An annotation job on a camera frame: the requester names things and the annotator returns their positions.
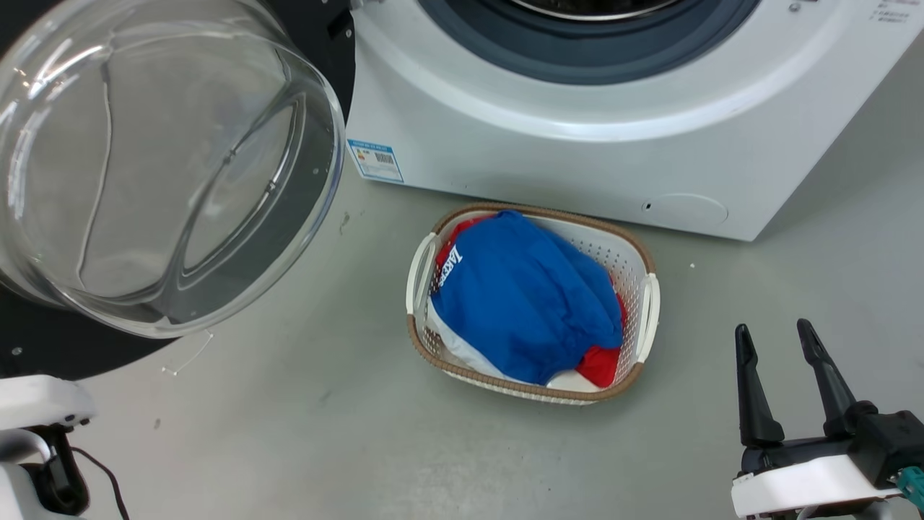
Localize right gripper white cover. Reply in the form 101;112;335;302
731;318;924;520

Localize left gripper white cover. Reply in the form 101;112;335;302
0;374;98;520

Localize round glass washer door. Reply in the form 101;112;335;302
0;0;359;382

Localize teal right gripper connector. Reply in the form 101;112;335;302
897;466;924;512

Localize white front-load washing machine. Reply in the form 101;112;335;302
345;0;924;243

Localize white woven-rim laundry basket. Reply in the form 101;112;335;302
405;203;662;406

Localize red garment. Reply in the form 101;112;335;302
434;215;629;389

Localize round filter cover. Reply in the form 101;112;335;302
641;192;730;226

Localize blue garment with white print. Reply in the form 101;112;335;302
430;209;624;386

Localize grey text sticker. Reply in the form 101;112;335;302
868;0;915;24

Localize blue energy label sticker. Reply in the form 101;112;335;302
346;138;406;184

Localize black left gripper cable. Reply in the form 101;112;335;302
71;446;132;520

